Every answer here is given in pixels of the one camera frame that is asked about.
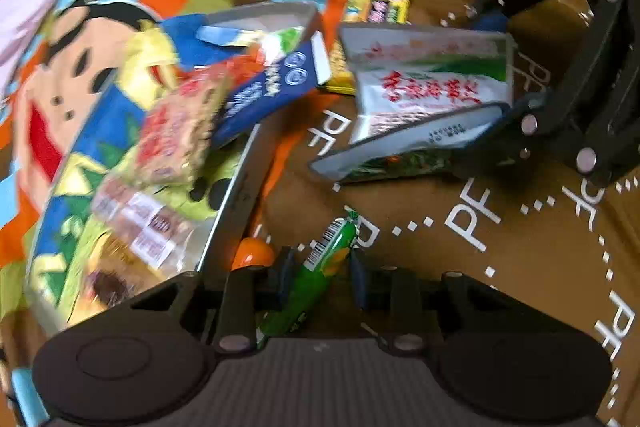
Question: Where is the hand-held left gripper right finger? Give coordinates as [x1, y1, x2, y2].
[347, 252, 503, 354]

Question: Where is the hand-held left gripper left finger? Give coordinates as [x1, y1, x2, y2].
[125, 247, 301, 354]

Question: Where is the green sausage stick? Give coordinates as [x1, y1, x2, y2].
[255, 209, 362, 349]

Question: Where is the colourful printed tin tray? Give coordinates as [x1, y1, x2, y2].
[25, 1, 327, 329]

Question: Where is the white green snack packet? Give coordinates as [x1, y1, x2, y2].
[307, 24, 517, 186]

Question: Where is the dark blue snack packet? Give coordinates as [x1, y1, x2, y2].
[214, 32, 334, 151]

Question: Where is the brown red snack packet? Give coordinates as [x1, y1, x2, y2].
[132, 61, 242, 188]

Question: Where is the small orange ball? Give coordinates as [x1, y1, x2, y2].
[232, 236, 276, 271]

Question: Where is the yellow snack packet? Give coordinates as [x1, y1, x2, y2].
[319, 38, 359, 96]
[342, 0, 417, 26]

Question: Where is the pink purple snack packet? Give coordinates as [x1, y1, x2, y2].
[91, 176, 197, 271]

